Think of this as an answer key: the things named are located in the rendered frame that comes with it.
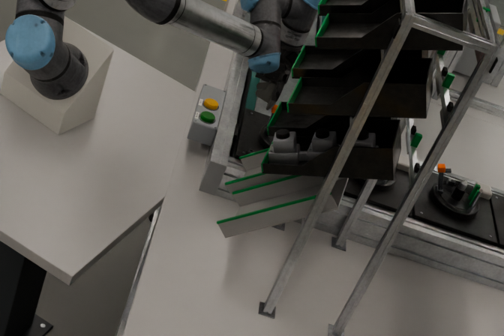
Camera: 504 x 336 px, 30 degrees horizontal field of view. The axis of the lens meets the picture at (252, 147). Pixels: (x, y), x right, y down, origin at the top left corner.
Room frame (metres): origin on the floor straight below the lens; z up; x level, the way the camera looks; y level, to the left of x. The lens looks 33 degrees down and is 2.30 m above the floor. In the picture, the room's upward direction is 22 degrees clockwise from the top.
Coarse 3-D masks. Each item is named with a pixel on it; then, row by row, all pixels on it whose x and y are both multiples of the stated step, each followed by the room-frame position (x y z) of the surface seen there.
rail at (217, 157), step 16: (240, 64) 2.48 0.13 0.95; (240, 80) 2.38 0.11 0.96; (240, 96) 2.29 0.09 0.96; (224, 112) 2.18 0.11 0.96; (224, 128) 2.10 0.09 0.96; (224, 144) 2.03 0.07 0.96; (208, 160) 1.98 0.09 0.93; (224, 160) 1.96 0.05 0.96; (208, 176) 1.94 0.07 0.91; (208, 192) 1.94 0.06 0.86
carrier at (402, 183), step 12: (408, 168) 2.24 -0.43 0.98; (348, 180) 2.08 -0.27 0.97; (360, 180) 2.09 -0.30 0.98; (384, 180) 2.10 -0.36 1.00; (396, 180) 2.15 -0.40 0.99; (408, 180) 2.20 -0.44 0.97; (348, 192) 2.03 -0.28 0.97; (372, 192) 2.08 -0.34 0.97; (384, 192) 2.10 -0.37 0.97; (396, 192) 2.12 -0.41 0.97; (372, 204) 2.04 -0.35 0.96; (384, 204) 2.04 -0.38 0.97; (396, 204) 2.07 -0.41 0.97; (408, 216) 2.05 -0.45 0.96
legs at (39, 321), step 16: (0, 256) 1.93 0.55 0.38; (16, 256) 1.91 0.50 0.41; (0, 272) 1.92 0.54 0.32; (16, 272) 1.91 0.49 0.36; (32, 272) 1.97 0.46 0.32; (0, 288) 1.92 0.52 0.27; (16, 288) 1.91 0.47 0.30; (32, 288) 2.00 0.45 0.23; (0, 304) 1.92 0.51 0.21; (16, 304) 1.93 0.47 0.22; (32, 304) 2.03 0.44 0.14; (0, 320) 1.91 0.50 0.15; (16, 320) 1.96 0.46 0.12; (32, 320) 2.06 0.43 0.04
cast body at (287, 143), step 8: (280, 136) 1.68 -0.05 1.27; (288, 136) 1.69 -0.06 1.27; (272, 144) 1.71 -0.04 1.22; (280, 144) 1.67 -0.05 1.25; (288, 144) 1.67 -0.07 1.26; (296, 144) 1.71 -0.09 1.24; (272, 152) 1.67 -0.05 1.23; (280, 152) 1.67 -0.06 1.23; (288, 152) 1.67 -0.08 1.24; (296, 152) 1.67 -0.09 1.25; (304, 152) 1.69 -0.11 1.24; (272, 160) 1.67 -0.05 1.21; (280, 160) 1.67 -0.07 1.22; (288, 160) 1.67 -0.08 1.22; (296, 160) 1.67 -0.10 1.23; (304, 160) 1.69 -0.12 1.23
